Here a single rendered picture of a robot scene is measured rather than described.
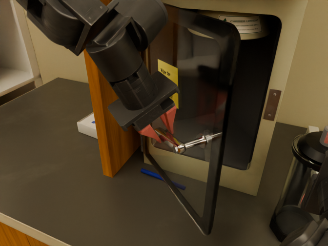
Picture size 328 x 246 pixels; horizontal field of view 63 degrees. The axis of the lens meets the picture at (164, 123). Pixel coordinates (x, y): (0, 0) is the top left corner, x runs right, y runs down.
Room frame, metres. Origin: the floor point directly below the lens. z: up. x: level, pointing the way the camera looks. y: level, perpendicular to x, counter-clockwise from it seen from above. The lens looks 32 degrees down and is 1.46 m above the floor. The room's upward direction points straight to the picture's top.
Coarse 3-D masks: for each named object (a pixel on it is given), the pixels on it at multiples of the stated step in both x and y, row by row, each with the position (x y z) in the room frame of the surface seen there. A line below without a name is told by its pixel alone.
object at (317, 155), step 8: (304, 136) 0.40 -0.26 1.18; (312, 136) 0.40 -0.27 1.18; (320, 136) 0.40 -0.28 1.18; (304, 144) 0.38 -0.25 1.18; (312, 144) 0.37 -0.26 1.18; (320, 144) 0.37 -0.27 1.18; (304, 152) 0.37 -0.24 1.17; (312, 152) 0.36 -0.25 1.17; (320, 152) 0.35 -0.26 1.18; (320, 160) 0.34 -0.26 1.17
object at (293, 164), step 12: (300, 156) 0.36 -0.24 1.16; (300, 168) 0.36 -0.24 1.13; (288, 180) 0.38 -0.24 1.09; (300, 180) 0.36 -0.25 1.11; (288, 192) 0.37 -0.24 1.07; (300, 192) 0.35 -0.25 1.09; (288, 204) 0.36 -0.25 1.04; (300, 204) 0.35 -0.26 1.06; (276, 216) 0.38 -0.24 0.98; (288, 216) 0.35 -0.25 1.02; (300, 216) 0.34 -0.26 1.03; (312, 216) 0.33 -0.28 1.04; (288, 228) 0.35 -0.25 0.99
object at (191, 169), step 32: (160, 32) 0.49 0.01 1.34; (192, 32) 0.40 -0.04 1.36; (224, 32) 0.34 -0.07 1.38; (192, 64) 0.39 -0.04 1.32; (224, 64) 0.33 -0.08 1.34; (192, 96) 0.39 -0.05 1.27; (224, 96) 0.32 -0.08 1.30; (192, 128) 0.38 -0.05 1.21; (224, 128) 0.32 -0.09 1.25; (160, 160) 0.49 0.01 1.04; (192, 160) 0.38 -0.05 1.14; (192, 192) 0.37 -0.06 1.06
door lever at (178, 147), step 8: (160, 128) 0.40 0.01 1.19; (160, 136) 0.38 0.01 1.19; (168, 136) 0.37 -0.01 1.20; (200, 136) 0.36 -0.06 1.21; (168, 144) 0.36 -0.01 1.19; (176, 144) 0.34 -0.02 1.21; (184, 144) 0.34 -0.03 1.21; (192, 144) 0.34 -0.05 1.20; (200, 144) 0.35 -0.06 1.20; (176, 152) 0.33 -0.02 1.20
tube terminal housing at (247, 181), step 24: (168, 0) 0.57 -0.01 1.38; (192, 0) 0.55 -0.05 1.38; (216, 0) 0.54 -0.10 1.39; (240, 0) 0.52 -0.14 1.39; (264, 0) 0.50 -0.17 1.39; (288, 0) 0.49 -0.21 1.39; (288, 24) 0.48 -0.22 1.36; (288, 48) 0.48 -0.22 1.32; (288, 72) 0.48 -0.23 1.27; (264, 120) 0.48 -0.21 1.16; (264, 144) 0.48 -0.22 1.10
